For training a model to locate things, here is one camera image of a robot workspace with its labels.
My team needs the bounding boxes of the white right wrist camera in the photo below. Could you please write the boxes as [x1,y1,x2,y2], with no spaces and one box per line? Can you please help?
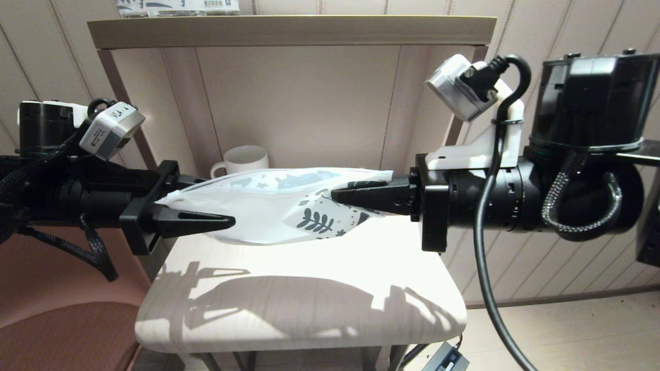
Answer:
[424,54,525,171]

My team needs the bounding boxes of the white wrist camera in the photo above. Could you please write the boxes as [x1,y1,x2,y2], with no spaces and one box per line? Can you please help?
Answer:
[424,54,525,171]
[78,101,146,162]

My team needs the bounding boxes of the white ribbed ceramic mug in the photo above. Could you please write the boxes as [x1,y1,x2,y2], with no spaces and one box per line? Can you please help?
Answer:
[210,145,270,179]

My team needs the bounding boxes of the light wooden desk with shelf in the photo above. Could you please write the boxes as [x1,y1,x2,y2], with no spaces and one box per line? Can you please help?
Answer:
[86,14,499,371]

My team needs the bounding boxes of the smooth black camera cable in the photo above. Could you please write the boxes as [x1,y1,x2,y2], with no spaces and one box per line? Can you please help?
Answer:
[473,54,540,371]

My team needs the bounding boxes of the patterned package with barcode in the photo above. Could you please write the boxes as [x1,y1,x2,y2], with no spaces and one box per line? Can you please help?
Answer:
[115,0,240,16]

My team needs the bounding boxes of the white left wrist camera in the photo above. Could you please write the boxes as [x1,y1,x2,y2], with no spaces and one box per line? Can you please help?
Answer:
[78,101,146,162]

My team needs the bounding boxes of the white floral plastic bag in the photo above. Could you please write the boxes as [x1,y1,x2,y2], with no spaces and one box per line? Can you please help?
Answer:
[155,166,395,246]

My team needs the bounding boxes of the black left camera cable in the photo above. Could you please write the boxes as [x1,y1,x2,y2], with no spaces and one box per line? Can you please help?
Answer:
[86,97,117,118]

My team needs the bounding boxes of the braided black right arm cable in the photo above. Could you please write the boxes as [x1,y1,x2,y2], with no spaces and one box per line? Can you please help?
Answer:
[540,149,625,242]

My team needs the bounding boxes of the reddish brown chair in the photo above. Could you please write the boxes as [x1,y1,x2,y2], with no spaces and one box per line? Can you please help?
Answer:
[0,227,155,371]

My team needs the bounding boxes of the braided black arm cable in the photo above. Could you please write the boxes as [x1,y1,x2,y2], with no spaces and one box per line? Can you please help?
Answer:
[540,149,625,242]
[0,142,120,282]

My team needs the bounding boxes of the braided black left arm cable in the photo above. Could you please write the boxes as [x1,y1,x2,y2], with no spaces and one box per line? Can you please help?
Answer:
[0,142,120,282]

